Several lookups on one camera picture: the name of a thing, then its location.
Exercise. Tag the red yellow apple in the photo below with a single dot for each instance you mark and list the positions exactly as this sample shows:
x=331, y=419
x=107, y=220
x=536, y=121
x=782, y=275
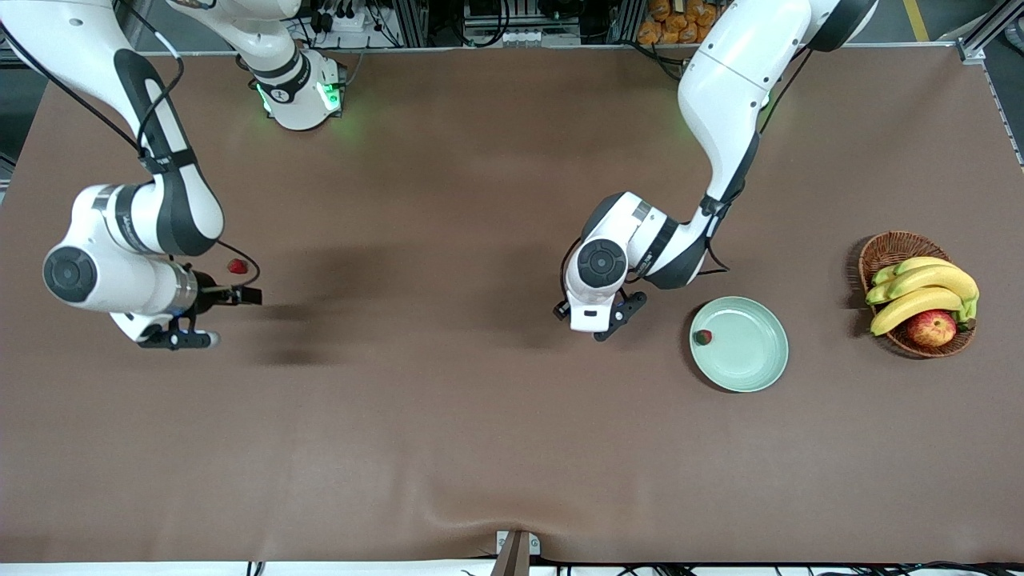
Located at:
x=932, y=330

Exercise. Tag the yellow banana bunch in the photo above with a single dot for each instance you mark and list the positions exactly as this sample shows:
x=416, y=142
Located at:
x=928, y=280

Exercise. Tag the white power strip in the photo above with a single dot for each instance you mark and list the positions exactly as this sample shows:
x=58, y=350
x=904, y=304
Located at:
x=352, y=22

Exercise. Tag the pale green round plate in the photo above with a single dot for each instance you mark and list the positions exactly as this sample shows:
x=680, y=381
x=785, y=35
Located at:
x=748, y=356

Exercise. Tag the aluminium frame post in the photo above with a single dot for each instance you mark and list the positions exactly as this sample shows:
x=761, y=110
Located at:
x=624, y=22
x=412, y=22

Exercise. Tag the white terminal block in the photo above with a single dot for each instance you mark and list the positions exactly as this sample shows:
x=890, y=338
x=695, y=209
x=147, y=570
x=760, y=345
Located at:
x=526, y=37

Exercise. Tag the red toy strawberry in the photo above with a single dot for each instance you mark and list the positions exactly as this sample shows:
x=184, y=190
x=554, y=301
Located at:
x=237, y=266
x=702, y=337

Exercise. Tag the pile of orange round snacks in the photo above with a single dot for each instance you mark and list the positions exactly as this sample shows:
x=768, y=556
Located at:
x=672, y=24

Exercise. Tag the brown wicker basket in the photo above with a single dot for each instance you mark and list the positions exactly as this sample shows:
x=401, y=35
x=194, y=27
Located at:
x=892, y=248

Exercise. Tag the brown table cover cloth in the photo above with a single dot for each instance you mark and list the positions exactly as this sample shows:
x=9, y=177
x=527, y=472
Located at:
x=512, y=440

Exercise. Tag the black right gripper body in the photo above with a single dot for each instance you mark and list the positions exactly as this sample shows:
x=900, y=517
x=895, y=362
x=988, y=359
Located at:
x=210, y=290

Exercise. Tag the metal table clamp bracket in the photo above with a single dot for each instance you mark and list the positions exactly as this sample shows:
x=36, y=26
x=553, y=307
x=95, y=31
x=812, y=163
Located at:
x=516, y=552

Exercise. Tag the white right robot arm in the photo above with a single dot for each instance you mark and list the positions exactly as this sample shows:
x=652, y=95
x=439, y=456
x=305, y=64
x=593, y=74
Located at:
x=88, y=280

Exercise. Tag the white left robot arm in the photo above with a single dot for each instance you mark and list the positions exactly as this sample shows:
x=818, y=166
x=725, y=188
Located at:
x=728, y=72

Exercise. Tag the aluminium frame profile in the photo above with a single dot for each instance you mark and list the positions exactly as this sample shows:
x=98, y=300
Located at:
x=980, y=44

